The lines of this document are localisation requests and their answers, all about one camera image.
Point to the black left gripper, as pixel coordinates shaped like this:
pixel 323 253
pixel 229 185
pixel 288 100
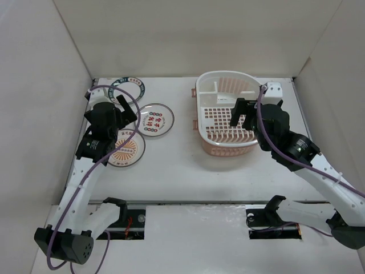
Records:
pixel 127 113

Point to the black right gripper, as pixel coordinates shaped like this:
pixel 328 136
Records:
pixel 241 108

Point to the green rimmed white plate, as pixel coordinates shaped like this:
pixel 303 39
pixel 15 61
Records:
pixel 134 86

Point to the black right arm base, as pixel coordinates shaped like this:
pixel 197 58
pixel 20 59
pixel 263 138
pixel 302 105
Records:
pixel 263 226

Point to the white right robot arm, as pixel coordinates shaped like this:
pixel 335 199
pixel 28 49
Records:
pixel 342 217

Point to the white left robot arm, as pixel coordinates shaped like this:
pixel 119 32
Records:
pixel 71 233

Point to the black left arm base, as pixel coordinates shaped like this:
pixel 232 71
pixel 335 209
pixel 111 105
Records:
pixel 132 228

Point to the white pink dish rack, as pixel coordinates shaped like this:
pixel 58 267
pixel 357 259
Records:
pixel 216 93

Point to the red lettered white plate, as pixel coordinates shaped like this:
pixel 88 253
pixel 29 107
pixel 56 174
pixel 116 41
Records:
pixel 156 120

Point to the orange sunburst white plate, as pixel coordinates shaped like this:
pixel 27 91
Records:
pixel 130 153

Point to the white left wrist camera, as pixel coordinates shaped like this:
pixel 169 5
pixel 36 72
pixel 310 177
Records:
pixel 97 95

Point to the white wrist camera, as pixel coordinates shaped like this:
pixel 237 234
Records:
pixel 97 95
pixel 273 91

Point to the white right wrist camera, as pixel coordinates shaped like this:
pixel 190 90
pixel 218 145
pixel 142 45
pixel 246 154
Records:
pixel 273 91

